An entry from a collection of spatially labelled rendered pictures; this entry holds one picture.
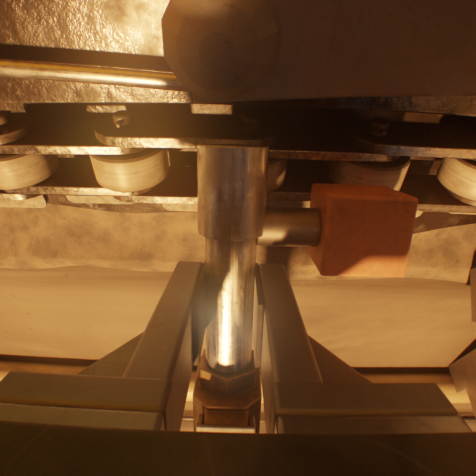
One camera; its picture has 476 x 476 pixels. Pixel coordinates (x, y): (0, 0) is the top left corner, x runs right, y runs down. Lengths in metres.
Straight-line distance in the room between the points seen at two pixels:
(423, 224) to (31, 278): 0.33
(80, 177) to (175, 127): 0.06
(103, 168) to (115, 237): 0.11
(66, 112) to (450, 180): 0.23
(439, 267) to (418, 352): 0.14
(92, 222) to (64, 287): 0.08
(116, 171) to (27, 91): 0.06
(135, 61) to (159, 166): 0.05
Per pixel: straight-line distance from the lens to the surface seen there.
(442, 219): 0.30
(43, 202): 0.26
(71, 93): 0.19
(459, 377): 0.45
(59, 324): 0.39
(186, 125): 0.18
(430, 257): 0.31
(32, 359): 0.47
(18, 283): 0.35
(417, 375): 0.45
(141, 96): 0.18
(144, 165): 0.17
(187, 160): 0.23
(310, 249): 0.15
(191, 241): 0.27
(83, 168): 0.21
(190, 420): 0.57
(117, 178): 0.18
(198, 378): 0.17
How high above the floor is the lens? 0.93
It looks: 48 degrees down
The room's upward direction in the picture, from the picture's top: 179 degrees counter-clockwise
